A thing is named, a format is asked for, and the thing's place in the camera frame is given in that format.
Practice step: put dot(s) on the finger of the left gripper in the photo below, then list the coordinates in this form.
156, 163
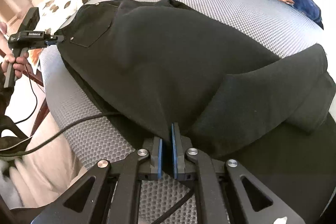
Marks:
54, 39
50, 43

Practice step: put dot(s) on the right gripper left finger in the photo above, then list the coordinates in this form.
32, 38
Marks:
151, 167

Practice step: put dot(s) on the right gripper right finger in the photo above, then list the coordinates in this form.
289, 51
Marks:
183, 168

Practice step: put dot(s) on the black pants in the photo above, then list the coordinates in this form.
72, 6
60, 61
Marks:
162, 63

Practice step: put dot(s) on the person's left hand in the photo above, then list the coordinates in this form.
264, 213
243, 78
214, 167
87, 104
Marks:
18, 64

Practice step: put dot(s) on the grey mesh mattress pad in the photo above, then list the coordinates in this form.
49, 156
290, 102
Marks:
236, 11

